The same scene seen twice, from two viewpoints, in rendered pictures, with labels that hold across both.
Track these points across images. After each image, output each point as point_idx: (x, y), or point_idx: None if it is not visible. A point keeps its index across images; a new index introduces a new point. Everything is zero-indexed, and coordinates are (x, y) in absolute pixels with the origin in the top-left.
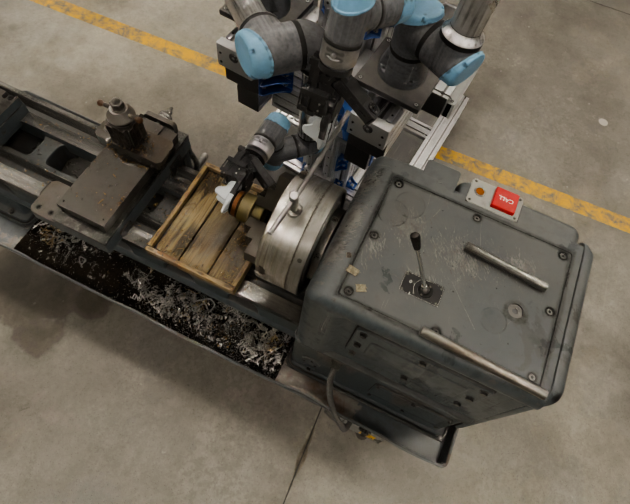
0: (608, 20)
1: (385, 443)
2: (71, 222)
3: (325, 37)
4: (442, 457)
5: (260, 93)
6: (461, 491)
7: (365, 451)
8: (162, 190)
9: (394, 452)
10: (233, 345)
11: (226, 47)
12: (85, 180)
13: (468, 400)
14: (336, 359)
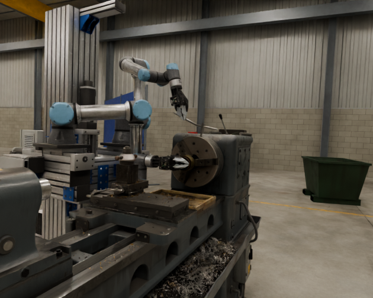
0: None
1: (245, 291)
2: (180, 216)
3: (176, 77)
4: (256, 220)
5: (90, 182)
6: (258, 272)
7: (252, 297)
8: None
9: (248, 288)
10: (227, 253)
11: (81, 154)
12: (151, 201)
13: (249, 160)
14: (237, 193)
